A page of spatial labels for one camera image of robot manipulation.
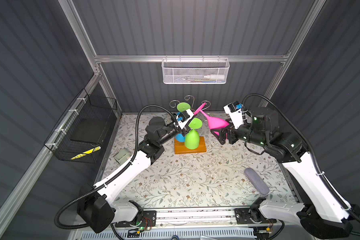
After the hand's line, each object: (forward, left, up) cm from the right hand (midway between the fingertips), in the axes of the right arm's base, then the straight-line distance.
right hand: (221, 126), depth 61 cm
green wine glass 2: (+19, +17, -7) cm, 26 cm away
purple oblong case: (-8, -24, -37) cm, 45 cm away
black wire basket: (+3, +66, -9) cm, 67 cm away
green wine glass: (+4, +12, -15) cm, 20 cm away
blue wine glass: (+8, +18, -20) cm, 28 cm away
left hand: (+7, +10, +2) cm, 12 cm away
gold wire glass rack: (+14, +19, -37) cm, 44 cm away
